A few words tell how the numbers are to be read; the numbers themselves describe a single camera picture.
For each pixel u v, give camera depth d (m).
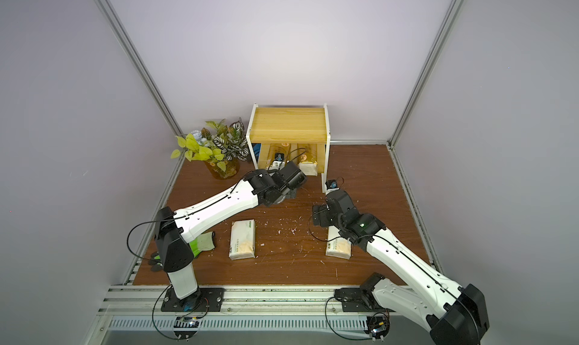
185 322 0.72
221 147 0.85
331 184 0.68
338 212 0.58
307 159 0.81
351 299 0.73
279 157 0.69
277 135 0.77
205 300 0.73
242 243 0.80
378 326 0.70
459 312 0.37
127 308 0.73
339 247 0.79
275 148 0.89
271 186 0.54
